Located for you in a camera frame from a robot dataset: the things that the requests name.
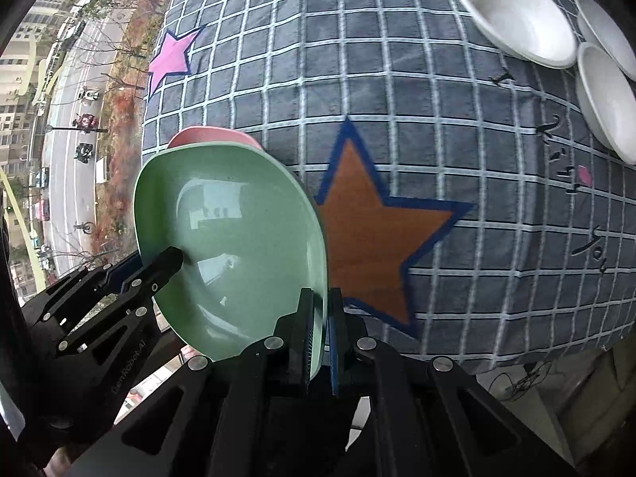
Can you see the grey checked star tablecloth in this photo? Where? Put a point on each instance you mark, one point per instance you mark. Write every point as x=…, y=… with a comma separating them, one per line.
x=397, y=109

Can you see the pink plastic bowl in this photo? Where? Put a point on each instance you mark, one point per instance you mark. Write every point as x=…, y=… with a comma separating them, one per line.
x=213, y=135

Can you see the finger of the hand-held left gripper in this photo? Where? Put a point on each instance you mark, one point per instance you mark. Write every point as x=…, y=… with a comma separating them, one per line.
x=114, y=273
x=166, y=261

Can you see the white paper bowl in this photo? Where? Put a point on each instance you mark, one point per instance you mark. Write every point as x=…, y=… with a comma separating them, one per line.
x=516, y=15
x=608, y=30
x=608, y=104

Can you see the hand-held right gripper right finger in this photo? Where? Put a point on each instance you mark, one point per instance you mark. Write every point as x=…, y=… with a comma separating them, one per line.
x=335, y=353

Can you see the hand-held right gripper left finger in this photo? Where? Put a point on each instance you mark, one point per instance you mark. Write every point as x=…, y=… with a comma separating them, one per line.
x=307, y=333

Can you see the green plastic bowl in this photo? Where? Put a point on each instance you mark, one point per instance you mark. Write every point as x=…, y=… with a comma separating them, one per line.
x=233, y=238

